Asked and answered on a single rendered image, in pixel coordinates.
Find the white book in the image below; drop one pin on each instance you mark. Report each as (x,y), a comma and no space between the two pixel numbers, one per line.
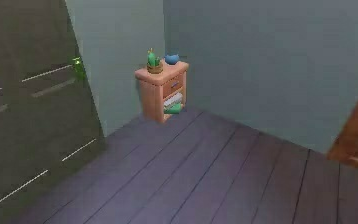
(173,99)

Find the green cactus in brown pot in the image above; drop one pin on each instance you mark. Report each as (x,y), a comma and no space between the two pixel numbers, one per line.
(153,63)

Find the pink wooden nightstand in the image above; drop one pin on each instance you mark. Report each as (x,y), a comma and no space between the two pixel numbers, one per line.
(153,90)

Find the dark grey-brown wardrobe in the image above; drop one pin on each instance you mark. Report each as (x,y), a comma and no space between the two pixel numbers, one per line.
(37,126)

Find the blue bowl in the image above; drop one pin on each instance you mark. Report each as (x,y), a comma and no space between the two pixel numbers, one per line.
(171,59)

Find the green book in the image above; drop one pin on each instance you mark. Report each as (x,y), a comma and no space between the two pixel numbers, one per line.
(173,108)

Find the brown wooden furniture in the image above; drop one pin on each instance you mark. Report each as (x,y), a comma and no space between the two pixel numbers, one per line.
(355,133)

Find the green plant leaf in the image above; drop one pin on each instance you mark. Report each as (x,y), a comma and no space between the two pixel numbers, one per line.
(78,66)

